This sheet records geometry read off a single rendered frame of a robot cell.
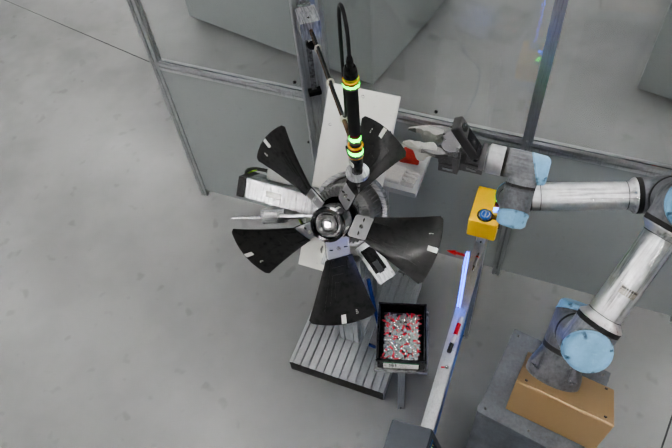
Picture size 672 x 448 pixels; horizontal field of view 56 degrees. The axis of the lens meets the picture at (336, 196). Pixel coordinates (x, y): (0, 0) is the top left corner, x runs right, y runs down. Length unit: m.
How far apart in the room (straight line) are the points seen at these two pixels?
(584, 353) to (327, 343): 1.64
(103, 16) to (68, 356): 2.83
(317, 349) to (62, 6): 3.66
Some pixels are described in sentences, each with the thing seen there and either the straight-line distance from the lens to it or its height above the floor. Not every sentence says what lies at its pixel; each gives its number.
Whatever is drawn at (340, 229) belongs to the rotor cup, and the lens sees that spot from 2.02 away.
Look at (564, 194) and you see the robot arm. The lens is 1.77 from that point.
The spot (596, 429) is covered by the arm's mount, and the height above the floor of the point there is 1.14.
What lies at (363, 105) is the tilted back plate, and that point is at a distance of 2.23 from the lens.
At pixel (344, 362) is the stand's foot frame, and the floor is 0.08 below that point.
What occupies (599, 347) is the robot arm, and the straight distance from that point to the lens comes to 1.71.
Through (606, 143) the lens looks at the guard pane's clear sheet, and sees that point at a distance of 2.57.
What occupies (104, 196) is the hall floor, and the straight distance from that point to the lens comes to 4.02.
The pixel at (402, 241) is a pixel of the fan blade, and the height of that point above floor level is 1.19.
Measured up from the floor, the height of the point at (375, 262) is 1.03.
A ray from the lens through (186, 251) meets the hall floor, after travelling 3.60.
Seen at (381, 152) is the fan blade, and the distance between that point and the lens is 1.97.
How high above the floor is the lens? 2.87
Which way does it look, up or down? 52 degrees down
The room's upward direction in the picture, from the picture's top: 7 degrees counter-clockwise
